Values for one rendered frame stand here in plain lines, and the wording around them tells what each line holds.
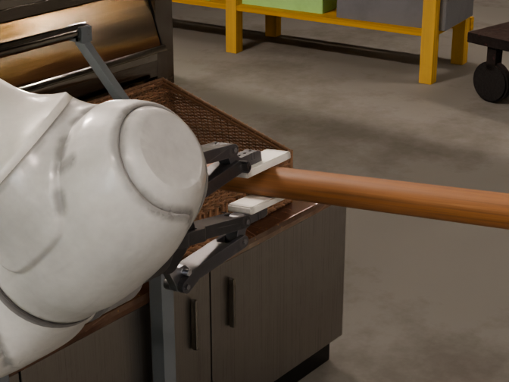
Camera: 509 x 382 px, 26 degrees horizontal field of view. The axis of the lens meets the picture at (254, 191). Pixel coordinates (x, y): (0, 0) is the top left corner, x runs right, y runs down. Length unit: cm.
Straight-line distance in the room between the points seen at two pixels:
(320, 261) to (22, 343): 236
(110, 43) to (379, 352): 126
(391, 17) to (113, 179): 562
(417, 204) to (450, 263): 310
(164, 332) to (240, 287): 35
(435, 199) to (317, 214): 209
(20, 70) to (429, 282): 173
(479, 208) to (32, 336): 38
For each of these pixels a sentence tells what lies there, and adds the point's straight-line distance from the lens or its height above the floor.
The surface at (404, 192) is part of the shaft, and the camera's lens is 98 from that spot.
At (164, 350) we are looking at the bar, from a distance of 258.
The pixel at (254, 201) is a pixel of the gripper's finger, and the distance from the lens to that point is 107.
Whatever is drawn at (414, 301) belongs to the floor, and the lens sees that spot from 378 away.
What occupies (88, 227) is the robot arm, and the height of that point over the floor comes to 147.
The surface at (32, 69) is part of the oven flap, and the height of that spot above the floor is 98.
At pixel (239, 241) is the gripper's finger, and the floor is 131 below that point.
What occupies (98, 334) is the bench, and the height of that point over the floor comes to 54.
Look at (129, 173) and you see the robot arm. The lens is 66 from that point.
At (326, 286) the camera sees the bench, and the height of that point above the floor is 30.
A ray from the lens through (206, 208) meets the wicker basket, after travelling 272.
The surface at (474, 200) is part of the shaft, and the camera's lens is 94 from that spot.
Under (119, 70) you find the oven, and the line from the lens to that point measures 311.
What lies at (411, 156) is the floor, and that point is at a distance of 508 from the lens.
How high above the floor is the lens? 175
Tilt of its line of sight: 22 degrees down
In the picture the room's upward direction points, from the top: straight up
